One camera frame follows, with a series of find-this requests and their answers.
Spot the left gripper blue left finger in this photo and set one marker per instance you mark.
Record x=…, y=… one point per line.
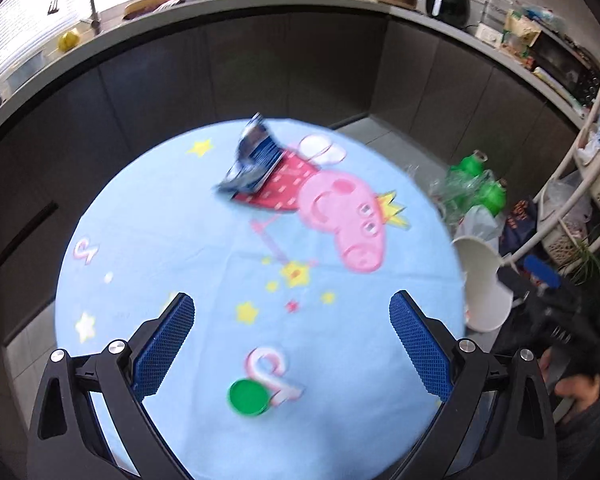
x=156, y=343

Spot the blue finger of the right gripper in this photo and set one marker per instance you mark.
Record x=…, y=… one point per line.
x=542, y=271

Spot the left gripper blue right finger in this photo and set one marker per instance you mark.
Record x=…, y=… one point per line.
x=417, y=334

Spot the blue white snack bag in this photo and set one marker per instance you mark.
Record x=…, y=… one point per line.
x=257, y=155

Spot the white round trash bin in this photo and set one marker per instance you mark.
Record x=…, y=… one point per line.
x=487, y=301

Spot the dark kitchen counter cabinets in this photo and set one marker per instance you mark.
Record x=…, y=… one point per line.
x=71, y=127

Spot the person's right hand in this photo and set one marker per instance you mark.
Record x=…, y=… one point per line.
x=582, y=391

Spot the dark blue shopping bag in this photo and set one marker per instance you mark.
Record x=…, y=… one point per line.
x=519, y=227

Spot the white tiered storage rack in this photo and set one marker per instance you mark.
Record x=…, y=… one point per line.
x=565, y=246

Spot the white plastic shopping bag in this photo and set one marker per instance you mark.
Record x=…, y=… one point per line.
x=479, y=222

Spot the right green plastic bottle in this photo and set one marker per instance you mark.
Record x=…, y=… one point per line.
x=492, y=196

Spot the green plastic bottle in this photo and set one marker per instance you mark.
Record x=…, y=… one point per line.
x=458, y=189
x=492, y=196

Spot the green bottle cap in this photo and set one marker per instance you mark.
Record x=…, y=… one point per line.
x=248, y=397

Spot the left green plastic bottle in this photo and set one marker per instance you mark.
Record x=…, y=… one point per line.
x=458, y=189

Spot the light blue cartoon tablecloth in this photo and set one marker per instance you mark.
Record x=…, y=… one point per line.
x=291, y=289

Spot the black microwave oven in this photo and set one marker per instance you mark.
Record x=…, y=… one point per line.
x=571, y=67

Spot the black air fryer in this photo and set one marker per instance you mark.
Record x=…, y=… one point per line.
x=452, y=12

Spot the yellow lemon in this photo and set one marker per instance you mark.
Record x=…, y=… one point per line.
x=68, y=40

